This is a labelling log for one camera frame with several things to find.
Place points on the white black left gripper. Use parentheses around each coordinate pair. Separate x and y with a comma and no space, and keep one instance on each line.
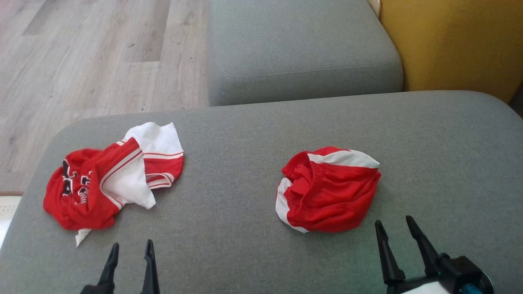
(100,289)

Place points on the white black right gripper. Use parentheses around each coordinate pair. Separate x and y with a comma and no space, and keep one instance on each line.
(421,288)

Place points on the red white shorts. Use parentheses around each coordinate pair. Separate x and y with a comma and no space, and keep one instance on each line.
(331,196)

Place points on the mustard yellow cushion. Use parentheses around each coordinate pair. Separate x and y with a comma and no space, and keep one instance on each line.
(457,41)

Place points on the red white lettered jersey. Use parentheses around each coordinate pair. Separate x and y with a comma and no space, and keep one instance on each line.
(90,192)

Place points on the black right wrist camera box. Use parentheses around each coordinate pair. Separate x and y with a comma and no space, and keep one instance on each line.
(463,271)

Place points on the small grey sofa cushion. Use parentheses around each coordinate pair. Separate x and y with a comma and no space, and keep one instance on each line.
(298,45)

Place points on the white laundry basket brown rim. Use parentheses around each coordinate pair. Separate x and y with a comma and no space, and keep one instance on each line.
(7,212)

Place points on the large grey sofa seat cushion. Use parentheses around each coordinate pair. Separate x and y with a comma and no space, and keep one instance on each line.
(245,171)

